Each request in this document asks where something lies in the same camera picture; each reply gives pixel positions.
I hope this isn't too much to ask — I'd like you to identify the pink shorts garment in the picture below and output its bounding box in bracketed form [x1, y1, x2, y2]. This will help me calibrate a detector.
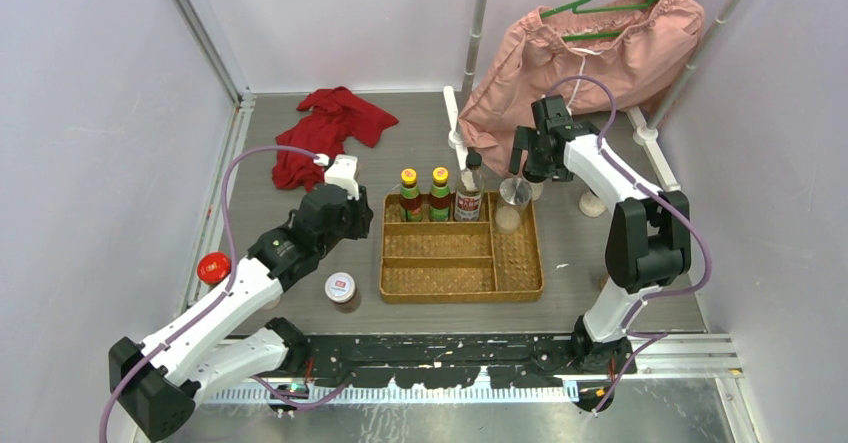
[458, 0, 705, 175]

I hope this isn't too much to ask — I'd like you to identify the clear jar silver lid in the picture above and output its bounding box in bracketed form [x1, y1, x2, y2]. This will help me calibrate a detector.
[495, 176, 532, 234]

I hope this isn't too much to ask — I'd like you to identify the green clothes hanger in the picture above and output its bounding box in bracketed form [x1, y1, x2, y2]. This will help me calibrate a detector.
[539, 0, 662, 42]

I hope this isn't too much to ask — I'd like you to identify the red cap bottle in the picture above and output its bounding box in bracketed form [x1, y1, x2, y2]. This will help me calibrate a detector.
[196, 252, 232, 286]

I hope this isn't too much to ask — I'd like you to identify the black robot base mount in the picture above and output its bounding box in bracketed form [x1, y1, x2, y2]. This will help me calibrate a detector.
[260, 332, 636, 411]

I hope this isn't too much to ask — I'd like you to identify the black cap sesame shaker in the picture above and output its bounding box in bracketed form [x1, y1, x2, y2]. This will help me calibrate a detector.
[528, 181, 544, 201]

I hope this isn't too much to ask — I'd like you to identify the white lid sauce jar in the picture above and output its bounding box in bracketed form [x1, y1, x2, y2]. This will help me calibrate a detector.
[324, 272, 361, 313]

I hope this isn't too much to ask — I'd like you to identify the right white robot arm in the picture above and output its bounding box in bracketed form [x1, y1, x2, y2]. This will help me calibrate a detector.
[509, 96, 691, 372]

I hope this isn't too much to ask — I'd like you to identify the yellow cap chili sauce bottle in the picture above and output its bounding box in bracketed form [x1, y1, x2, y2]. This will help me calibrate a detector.
[399, 168, 423, 222]

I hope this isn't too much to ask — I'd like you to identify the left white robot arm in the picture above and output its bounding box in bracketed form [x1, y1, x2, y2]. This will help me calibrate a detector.
[108, 184, 374, 442]

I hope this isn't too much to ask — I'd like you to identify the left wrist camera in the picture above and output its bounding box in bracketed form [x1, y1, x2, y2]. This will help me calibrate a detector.
[313, 153, 360, 200]

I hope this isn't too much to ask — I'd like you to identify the woven bamboo divided tray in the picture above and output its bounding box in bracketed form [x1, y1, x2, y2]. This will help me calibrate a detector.
[379, 192, 545, 304]

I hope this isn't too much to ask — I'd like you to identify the red cloth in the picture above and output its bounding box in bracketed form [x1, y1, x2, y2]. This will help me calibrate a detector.
[271, 87, 398, 191]

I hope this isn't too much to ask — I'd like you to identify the tall soy sauce bottle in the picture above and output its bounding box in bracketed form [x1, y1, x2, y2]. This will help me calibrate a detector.
[453, 149, 485, 222]

